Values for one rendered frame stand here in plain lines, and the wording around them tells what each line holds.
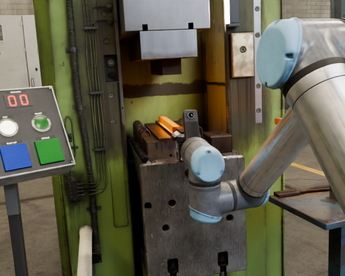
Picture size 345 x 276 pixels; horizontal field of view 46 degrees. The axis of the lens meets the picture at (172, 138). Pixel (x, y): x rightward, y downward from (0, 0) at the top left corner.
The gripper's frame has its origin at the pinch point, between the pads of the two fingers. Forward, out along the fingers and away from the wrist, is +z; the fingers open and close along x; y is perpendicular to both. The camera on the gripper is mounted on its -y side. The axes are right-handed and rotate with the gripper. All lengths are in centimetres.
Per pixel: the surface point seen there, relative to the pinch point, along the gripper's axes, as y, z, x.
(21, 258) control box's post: 36, -9, -56
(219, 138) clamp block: 4.6, 2.8, 15.1
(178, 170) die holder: 13.2, -3.6, -1.9
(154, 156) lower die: 9.1, 2.6, -9.5
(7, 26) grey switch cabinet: -66, 514, -146
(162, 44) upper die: -30.2, 4.5, -4.3
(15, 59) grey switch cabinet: -18, 513, -141
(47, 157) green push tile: 1.5, -14.8, -43.8
